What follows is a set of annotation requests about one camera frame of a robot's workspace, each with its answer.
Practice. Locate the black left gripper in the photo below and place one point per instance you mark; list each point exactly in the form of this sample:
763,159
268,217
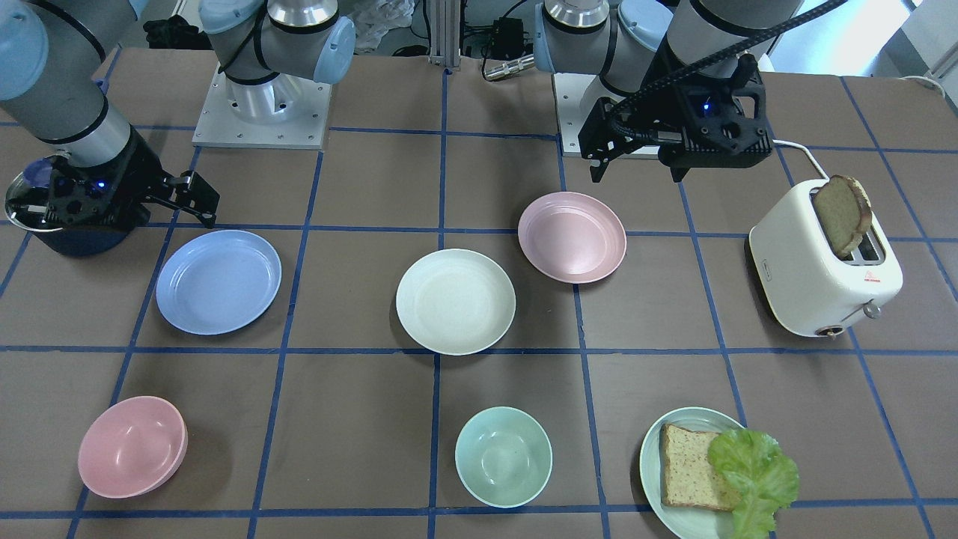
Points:
653,96

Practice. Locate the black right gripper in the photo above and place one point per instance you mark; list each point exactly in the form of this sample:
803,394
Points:
133,171

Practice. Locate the blue plate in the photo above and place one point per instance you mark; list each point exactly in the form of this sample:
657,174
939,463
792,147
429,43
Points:
219,282

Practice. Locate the pink plate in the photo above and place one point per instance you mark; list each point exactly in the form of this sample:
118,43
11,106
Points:
572,238

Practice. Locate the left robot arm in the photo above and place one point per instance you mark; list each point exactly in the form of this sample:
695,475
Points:
682,76

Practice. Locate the dark blue saucepan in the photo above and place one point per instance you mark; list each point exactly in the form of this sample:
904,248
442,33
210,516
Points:
75,239

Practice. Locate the cream white plate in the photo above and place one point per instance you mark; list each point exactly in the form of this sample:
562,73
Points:
455,302

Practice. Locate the bread slice in toaster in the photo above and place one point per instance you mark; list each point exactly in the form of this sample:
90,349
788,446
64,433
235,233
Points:
844,212

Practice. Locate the white toaster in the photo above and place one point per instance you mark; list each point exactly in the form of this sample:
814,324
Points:
810,292

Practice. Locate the pink bowl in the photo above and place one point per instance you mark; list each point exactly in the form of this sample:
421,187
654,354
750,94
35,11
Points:
132,448

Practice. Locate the mint green bowl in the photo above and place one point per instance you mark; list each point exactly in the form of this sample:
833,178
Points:
504,457

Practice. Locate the bread slice on plate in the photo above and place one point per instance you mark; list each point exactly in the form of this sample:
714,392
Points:
689,480

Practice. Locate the green plate with food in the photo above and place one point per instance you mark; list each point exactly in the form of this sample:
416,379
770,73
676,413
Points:
683,522

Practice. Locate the green lettuce leaf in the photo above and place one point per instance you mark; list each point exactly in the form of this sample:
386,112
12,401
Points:
753,465

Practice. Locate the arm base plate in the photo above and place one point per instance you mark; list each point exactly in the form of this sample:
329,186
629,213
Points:
575,96
287,112

